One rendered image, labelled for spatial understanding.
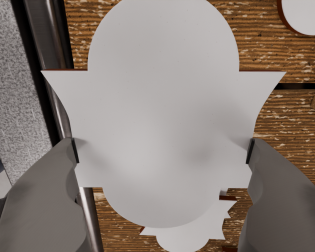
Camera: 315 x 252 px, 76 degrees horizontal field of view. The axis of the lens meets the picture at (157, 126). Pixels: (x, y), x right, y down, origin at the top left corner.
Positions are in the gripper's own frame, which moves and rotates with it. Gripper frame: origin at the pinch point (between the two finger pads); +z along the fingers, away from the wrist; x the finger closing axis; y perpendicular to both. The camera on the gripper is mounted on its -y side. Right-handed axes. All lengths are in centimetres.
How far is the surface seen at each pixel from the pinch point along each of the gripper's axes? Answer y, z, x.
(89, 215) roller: 23.1, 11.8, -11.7
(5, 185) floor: 103, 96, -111
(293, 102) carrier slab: 2.8, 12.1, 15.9
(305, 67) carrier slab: -1.2, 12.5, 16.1
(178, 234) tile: 22.4, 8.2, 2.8
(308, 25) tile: -5.4, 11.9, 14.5
